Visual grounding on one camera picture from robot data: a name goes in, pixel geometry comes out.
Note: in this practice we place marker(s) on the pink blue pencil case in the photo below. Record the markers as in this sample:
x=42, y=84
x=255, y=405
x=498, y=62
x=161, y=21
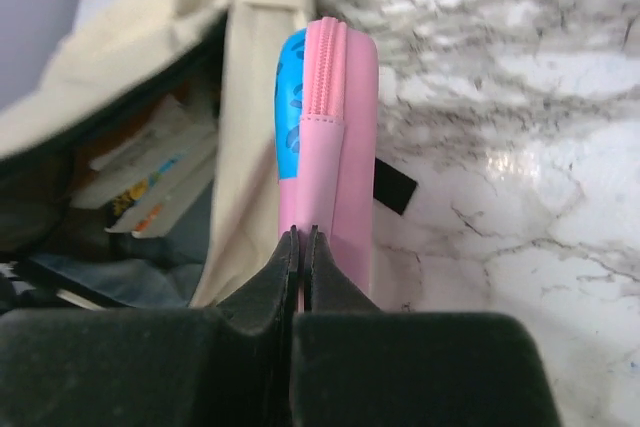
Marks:
x=325, y=112

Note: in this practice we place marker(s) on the yellow orange paperback book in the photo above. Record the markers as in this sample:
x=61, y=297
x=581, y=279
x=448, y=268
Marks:
x=172, y=129

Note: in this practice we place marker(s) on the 169-Storey Treehouse book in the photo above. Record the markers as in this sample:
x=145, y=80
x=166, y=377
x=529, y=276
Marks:
x=151, y=183

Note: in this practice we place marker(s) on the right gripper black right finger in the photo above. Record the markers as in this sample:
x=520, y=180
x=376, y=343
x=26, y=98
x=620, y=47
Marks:
x=356, y=365

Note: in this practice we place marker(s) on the cream canvas backpack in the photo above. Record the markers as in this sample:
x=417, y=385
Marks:
x=99, y=89

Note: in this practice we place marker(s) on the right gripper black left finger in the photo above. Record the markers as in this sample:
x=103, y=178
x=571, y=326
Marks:
x=226, y=365

